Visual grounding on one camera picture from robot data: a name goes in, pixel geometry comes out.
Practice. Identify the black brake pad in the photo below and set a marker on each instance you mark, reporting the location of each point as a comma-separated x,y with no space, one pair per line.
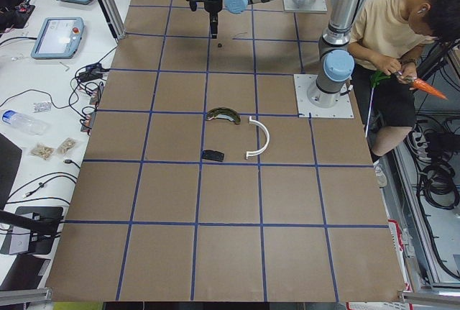
213,155

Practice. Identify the clear plastic water bottle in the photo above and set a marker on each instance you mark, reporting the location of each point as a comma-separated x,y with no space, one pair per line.
23,122

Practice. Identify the near blue teach pendant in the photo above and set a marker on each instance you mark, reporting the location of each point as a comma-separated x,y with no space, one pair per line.
59,38

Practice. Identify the green brake shoe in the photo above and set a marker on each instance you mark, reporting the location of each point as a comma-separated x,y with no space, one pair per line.
223,113

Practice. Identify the orange handled tool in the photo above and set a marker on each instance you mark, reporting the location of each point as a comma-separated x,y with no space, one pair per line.
419,84

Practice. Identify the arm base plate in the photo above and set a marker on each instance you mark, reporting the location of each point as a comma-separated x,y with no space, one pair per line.
305,6
313,103

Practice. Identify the person in beige shirt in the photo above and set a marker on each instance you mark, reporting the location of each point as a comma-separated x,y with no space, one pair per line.
387,39

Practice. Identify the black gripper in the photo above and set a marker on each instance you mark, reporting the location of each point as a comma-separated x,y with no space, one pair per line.
212,6

